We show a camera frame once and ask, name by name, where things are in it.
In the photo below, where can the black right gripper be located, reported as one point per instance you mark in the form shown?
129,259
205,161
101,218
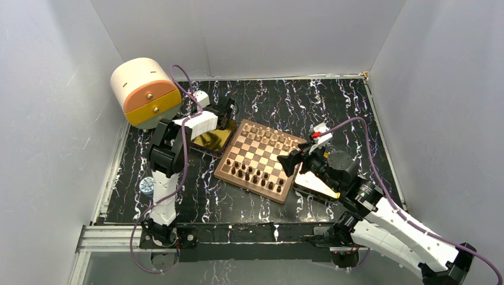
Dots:
288,162

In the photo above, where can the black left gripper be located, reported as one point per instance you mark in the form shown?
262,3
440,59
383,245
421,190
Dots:
208,107

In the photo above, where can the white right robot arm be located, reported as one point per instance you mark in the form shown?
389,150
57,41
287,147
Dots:
372,221

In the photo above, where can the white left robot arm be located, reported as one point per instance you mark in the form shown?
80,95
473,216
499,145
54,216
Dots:
168,154

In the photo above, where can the wooden chess board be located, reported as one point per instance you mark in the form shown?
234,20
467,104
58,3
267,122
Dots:
258,146

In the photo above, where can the gold tin lid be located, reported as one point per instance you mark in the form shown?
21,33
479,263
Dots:
310,184

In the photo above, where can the gold tin box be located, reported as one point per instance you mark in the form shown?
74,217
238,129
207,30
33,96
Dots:
215,143

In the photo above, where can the round cream drawer cabinet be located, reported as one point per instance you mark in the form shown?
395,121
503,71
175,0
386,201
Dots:
145,92

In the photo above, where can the small white blue bottle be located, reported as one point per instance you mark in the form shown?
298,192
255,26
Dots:
147,186

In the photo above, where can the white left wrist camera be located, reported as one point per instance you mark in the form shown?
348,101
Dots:
202,98

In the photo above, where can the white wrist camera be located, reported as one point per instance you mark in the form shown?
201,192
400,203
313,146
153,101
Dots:
202,98
320,134

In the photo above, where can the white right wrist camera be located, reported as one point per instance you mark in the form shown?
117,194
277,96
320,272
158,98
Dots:
320,134

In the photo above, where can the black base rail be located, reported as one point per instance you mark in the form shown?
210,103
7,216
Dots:
256,240

